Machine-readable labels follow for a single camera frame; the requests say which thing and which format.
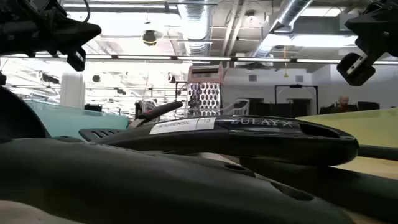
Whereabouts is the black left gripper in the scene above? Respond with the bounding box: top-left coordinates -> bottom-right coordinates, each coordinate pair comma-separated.
17,0 -> 103,73

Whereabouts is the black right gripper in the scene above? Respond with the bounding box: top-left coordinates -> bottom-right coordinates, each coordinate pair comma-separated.
336,0 -> 398,87

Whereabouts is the black Zulay spatula white label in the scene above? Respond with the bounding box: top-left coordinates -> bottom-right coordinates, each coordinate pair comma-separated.
78,114 -> 361,167

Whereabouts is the large black ladle white label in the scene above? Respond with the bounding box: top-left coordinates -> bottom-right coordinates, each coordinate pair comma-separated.
0,136 -> 355,224

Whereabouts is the black long-slot spatula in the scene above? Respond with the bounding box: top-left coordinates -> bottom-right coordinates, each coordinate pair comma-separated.
241,157 -> 398,223

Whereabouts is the white building column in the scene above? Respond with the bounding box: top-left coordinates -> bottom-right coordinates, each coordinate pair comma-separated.
59,72 -> 86,109

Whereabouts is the black hanging ceiling lamp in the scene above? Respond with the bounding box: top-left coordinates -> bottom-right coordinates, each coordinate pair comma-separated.
142,29 -> 158,47

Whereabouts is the black background monitor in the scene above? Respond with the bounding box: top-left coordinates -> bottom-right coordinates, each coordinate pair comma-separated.
357,101 -> 381,111

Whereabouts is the person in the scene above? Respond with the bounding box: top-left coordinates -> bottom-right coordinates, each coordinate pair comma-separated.
330,95 -> 359,114

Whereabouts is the teal translucent plastic bin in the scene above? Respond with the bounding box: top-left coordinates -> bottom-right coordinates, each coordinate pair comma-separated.
24,99 -> 130,138

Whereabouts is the yellow translucent plastic bin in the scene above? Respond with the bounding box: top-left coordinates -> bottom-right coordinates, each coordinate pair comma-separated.
295,107 -> 398,180

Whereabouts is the long ceiling light strip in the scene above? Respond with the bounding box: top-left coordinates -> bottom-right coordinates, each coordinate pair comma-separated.
0,53 -> 398,66

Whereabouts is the pink metal box grater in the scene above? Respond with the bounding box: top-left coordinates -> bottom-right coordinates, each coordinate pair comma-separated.
185,64 -> 225,118

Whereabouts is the clear plastic bin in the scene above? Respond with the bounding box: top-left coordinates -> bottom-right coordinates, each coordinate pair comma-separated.
146,98 -> 251,118

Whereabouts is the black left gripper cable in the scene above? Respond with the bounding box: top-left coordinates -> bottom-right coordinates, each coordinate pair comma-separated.
82,0 -> 91,23

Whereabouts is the silver spiral air duct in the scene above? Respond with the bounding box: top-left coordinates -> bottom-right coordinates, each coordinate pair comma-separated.
177,0 -> 218,57
248,0 -> 315,58

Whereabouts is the black metal stand frame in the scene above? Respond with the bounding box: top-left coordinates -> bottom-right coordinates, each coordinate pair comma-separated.
274,83 -> 319,118

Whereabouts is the yellow hanging ceiling cord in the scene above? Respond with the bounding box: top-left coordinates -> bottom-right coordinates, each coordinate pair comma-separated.
282,45 -> 289,78

